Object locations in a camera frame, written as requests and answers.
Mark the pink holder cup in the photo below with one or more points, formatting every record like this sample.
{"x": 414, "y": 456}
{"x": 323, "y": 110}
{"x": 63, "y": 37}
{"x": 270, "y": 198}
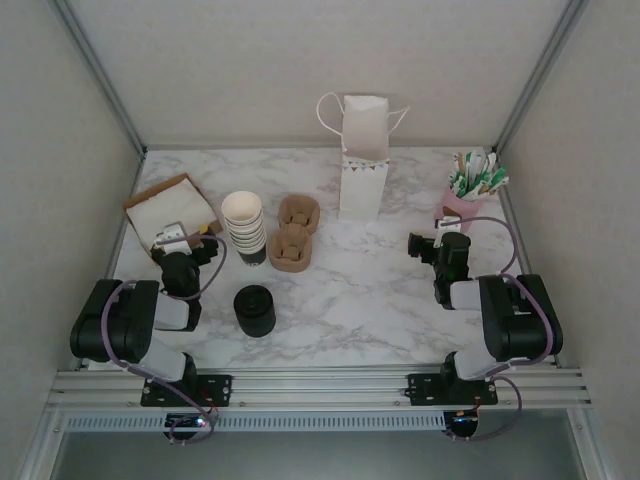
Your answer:
{"x": 465, "y": 210}

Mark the paper coffee cup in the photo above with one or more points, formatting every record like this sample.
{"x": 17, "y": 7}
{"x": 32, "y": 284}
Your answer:
{"x": 241, "y": 206}

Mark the aluminium front rail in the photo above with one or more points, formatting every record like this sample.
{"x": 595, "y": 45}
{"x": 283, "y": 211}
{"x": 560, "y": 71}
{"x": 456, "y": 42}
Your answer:
{"x": 320, "y": 387}

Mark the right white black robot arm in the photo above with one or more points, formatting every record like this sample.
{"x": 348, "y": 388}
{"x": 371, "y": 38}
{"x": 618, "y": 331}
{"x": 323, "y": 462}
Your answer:
{"x": 520, "y": 320}

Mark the animal print paper bag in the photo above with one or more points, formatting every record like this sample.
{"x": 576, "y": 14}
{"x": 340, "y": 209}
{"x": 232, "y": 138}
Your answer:
{"x": 362, "y": 190}

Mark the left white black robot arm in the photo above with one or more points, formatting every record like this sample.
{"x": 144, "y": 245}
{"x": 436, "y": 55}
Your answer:
{"x": 115, "y": 320}

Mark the brown pulp cup carrier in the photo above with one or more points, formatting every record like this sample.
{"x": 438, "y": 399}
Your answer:
{"x": 295, "y": 225}
{"x": 290, "y": 267}

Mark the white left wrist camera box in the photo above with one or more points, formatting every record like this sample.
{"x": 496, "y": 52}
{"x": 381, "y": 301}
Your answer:
{"x": 172, "y": 235}

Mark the white paper napkins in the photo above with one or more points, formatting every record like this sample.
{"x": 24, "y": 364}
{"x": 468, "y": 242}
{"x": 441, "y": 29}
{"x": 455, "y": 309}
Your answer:
{"x": 165, "y": 205}

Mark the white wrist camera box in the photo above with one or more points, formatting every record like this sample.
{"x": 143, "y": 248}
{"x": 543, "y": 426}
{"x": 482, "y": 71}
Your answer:
{"x": 446, "y": 223}
{"x": 172, "y": 235}

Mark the aluminium side rail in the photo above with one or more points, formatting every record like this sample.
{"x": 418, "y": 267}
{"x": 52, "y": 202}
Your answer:
{"x": 134, "y": 177}
{"x": 515, "y": 210}

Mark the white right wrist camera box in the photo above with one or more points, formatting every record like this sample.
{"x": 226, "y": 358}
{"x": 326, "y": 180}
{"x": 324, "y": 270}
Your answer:
{"x": 446, "y": 223}

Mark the kraft brown paper sachet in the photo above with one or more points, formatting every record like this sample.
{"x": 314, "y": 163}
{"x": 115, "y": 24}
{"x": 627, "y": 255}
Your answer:
{"x": 457, "y": 160}

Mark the brown cardboard napkin tray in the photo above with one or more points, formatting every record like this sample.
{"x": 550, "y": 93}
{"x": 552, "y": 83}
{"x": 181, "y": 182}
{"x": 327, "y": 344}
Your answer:
{"x": 165, "y": 257}

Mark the stack of black lids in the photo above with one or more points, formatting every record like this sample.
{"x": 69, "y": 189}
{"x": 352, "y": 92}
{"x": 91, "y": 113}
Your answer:
{"x": 256, "y": 320}

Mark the green white paper sachet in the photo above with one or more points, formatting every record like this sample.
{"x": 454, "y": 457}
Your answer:
{"x": 470, "y": 162}

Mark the aluminium frame post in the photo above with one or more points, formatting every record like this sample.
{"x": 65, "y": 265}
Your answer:
{"x": 102, "y": 75}
{"x": 539, "y": 75}

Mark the stack of paper cups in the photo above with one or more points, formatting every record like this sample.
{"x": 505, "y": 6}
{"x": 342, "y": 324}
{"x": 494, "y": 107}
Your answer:
{"x": 247, "y": 245}

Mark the small controller board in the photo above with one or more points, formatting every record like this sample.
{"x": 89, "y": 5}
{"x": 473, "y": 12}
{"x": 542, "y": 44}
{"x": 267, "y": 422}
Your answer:
{"x": 462, "y": 422}
{"x": 187, "y": 422}

